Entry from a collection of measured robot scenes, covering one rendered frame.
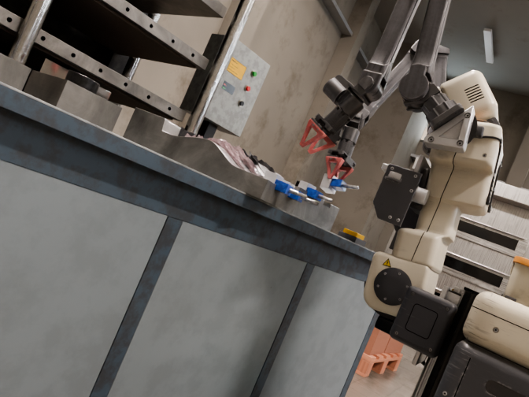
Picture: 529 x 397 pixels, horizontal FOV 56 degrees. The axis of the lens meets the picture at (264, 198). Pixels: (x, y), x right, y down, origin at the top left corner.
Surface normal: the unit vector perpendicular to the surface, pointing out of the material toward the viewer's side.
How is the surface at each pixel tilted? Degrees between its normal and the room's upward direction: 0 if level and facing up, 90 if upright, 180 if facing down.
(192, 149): 90
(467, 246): 90
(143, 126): 90
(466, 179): 90
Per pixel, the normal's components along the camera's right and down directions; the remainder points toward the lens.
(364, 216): -0.44, -0.21
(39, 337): 0.69, 0.29
